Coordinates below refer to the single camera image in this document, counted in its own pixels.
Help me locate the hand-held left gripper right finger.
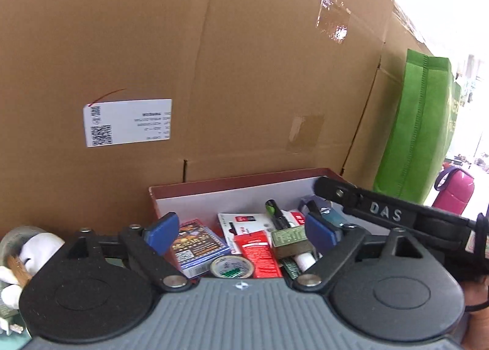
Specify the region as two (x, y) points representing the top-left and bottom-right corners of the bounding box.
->
(292, 212), (425, 293)

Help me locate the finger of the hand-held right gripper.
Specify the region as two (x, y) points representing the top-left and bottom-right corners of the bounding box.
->
(313, 176), (476, 244)

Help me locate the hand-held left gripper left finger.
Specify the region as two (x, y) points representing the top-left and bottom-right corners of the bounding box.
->
(68, 212), (193, 293)

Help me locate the small blue gadget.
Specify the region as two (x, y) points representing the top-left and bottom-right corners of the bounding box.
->
(298, 195), (357, 231)

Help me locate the small olive green box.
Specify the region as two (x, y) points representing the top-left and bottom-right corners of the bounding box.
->
(271, 225), (315, 260)

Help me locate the blue card box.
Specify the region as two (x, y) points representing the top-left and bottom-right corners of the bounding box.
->
(171, 219), (231, 279)

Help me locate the black marker pen white cap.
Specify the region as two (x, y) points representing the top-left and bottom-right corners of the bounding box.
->
(265, 199), (318, 273)

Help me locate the red-brown cardboard box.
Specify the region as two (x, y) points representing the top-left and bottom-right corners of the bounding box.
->
(148, 168), (368, 280)

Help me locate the person's right hand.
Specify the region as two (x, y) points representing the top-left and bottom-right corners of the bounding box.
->
(460, 277), (489, 350)

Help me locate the small green circuit board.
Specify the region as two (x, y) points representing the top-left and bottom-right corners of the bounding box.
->
(280, 257), (301, 280)

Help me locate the pink bottle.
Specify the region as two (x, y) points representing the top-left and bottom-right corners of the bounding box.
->
(432, 166), (475, 218)

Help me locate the red tube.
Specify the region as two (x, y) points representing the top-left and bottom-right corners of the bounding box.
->
(233, 230), (284, 279)

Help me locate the clear tape roll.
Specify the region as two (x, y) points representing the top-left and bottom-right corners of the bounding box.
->
(210, 255), (254, 279)

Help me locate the white and red card package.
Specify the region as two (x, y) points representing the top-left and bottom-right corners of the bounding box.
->
(217, 211), (307, 256)

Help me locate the green fabric bag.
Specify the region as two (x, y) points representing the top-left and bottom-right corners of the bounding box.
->
(372, 49), (464, 200)

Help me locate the white shipping label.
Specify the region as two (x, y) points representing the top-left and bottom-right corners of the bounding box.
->
(83, 99), (173, 148)

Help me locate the white plush toy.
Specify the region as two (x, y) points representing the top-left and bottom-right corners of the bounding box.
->
(0, 232), (65, 309)

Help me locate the large brown cardboard sheet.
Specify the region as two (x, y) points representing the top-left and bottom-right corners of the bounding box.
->
(0, 0), (437, 245)

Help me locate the small pronged adapter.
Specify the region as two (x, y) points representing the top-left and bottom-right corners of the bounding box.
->
(0, 303), (33, 341)

